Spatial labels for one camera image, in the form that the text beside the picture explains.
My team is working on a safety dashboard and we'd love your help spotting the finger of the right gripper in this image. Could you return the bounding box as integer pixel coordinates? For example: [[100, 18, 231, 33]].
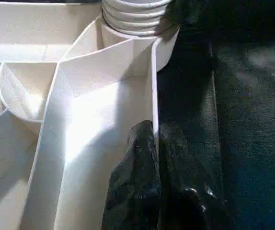
[[159, 0, 202, 36]]

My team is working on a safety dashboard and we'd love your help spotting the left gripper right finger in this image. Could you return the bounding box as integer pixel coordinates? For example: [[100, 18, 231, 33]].
[[159, 123, 227, 230]]

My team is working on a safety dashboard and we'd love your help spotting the white plastic table leg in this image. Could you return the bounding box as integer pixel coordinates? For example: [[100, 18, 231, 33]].
[[100, 0, 174, 37]]

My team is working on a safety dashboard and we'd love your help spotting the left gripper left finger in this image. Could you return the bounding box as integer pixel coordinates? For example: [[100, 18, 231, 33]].
[[101, 119, 162, 230]]

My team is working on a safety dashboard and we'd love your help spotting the white plastic table top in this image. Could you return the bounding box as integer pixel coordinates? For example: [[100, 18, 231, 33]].
[[0, 0, 181, 230]]

